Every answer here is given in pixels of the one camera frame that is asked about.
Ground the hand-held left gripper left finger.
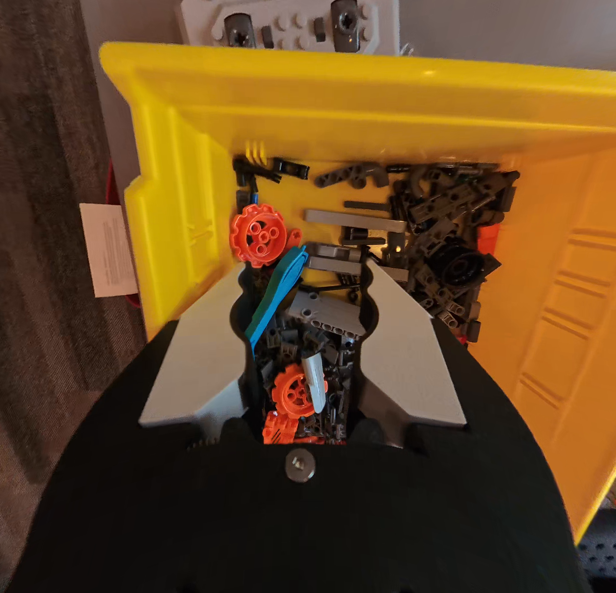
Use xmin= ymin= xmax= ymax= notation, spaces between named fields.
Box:
xmin=139 ymin=263 xmax=255 ymax=439

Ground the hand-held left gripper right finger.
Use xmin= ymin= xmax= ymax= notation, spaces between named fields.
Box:
xmin=355 ymin=260 xmax=467 ymax=448

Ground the pile of building brick pieces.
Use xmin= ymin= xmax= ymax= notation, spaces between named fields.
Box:
xmin=231 ymin=155 xmax=521 ymax=445

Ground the yellow plastic bin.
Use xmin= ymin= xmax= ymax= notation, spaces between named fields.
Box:
xmin=98 ymin=41 xmax=616 ymax=545

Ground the small white curved panel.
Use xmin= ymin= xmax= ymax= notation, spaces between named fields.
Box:
xmin=302 ymin=353 xmax=328 ymax=414

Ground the large orange curved panel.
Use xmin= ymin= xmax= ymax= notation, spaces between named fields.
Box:
xmin=262 ymin=410 xmax=300 ymax=444

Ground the orange gear wheel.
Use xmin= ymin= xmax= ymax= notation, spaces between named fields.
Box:
xmin=271 ymin=364 xmax=328 ymax=418
xmin=230 ymin=204 xmax=288 ymax=267

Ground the black wheel rim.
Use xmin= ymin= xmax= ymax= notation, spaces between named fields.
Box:
xmin=427 ymin=240 xmax=487 ymax=288

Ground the blue curved piece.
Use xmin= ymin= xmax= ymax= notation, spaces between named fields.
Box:
xmin=244 ymin=245 xmax=309 ymax=348

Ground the white paper slip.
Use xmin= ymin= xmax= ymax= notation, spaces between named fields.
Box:
xmin=79 ymin=203 xmax=140 ymax=297

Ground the grey long flat beam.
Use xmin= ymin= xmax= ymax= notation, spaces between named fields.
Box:
xmin=304 ymin=209 xmax=409 ymax=233

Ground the black perforated pad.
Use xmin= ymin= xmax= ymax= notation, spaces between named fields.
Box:
xmin=577 ymin=506 xmax=616 ymax=581

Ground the white remote controller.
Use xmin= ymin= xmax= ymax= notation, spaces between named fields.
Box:
xmin=180 ymin=0 xmax=400 ymax=54

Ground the light grey beam frame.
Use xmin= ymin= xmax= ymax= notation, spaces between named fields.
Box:
xmin=288 ymin=290 xmax=366 ymax=339

